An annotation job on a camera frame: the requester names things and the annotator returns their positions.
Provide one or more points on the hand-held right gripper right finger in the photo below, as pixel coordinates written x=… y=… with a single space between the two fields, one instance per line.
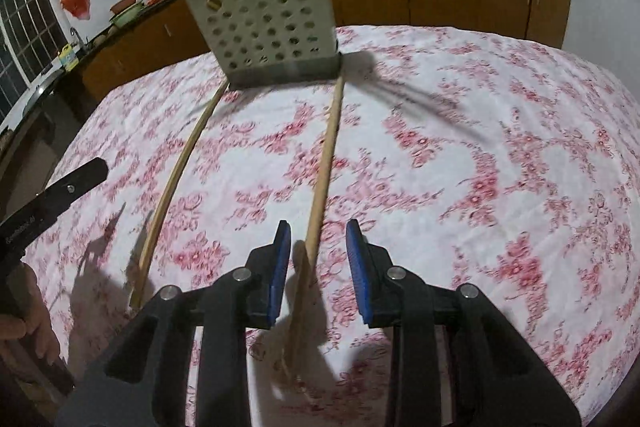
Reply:
x=357 y=272

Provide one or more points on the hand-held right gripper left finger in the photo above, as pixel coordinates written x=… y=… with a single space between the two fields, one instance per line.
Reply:
x=280 y=272

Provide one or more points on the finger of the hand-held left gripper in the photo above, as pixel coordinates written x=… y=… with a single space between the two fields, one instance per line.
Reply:
x=75 y=184

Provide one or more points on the wooden chopstick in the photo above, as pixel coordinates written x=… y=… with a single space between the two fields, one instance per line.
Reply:
x=170 y=192
x=326 y=157

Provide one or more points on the person's left hand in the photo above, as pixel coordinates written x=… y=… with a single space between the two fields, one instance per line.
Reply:
x=42 y=322

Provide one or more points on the yellow green sponge pack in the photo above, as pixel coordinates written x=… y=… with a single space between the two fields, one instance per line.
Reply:
x=67 y=58

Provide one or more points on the sink faucet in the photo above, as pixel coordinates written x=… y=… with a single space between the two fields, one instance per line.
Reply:
x=76 y=38

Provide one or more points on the red floral tablecloth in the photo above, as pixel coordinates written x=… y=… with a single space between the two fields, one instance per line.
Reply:
x=450 y=157

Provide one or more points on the barred window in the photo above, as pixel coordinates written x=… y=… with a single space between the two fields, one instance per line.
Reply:
x=27 y=32

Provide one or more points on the green pot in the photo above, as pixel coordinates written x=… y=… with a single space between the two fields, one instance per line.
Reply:
x=127 y=13

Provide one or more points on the red plastic bag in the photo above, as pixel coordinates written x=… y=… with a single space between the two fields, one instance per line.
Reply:
x=75 y=2

